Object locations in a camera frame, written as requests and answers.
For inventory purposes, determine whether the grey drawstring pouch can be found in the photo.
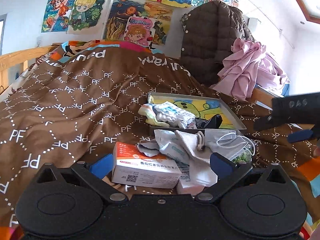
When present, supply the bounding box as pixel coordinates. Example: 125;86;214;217
175;130;217;187

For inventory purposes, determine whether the red-haired girl picture left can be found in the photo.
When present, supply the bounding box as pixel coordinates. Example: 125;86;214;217
41;0;75;33

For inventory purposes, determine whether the bag of green peas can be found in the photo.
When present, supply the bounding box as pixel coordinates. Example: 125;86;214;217
232;145;253;164

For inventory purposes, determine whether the dark blue orange picture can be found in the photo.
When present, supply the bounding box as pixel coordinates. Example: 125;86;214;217
104;0;173;47

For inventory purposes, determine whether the black white striped sock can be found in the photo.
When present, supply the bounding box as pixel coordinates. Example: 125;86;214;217
195;114;223;129

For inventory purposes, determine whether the wooden bed rail left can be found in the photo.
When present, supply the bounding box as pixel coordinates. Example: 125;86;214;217
0;44;59;93

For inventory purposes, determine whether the brown patterned duvet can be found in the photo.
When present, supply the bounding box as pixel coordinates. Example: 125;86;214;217
0;45;320;228

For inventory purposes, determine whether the colourful cartoon bedsheet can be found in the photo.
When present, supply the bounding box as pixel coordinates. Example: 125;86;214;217
0;39;320;240

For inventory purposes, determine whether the brown quilted jacket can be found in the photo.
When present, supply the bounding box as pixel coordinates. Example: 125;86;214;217
180;1;254;87

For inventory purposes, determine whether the grey tray with colourful picture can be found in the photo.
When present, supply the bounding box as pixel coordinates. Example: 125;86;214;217
148;93;247;132

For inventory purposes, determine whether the pink girl picture book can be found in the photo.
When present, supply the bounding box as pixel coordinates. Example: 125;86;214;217
124;16;155;47

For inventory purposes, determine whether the orange white medicine box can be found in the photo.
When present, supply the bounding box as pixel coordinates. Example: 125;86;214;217
112;142;182;189

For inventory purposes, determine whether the white blue soft cloth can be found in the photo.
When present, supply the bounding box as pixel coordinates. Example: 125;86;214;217
138;101;196;129

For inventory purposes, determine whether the wooden bed rail right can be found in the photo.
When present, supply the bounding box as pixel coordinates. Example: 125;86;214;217
247;85;283;109

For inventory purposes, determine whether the blue cloth on rail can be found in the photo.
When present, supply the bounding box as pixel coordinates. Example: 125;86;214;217
281;83;290;97

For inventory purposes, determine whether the blond boy green picture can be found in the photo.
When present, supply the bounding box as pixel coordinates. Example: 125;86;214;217
67;0;112;36

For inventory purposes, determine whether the wooden bed rail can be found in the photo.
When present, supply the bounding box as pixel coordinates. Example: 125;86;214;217
247;85;283;109
0;44;59;93

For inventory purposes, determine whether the small white pink box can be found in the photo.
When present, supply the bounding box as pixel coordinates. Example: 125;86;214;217
176;164;204;196

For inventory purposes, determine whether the white plastic wrapper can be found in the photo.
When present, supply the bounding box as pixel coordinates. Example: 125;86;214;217
137;129;189;165

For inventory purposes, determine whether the grey face mask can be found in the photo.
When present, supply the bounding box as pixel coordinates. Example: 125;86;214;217
204;129;255;161

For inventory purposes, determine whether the pink garment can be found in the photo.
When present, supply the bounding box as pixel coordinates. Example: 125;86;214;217
210;38;290;101

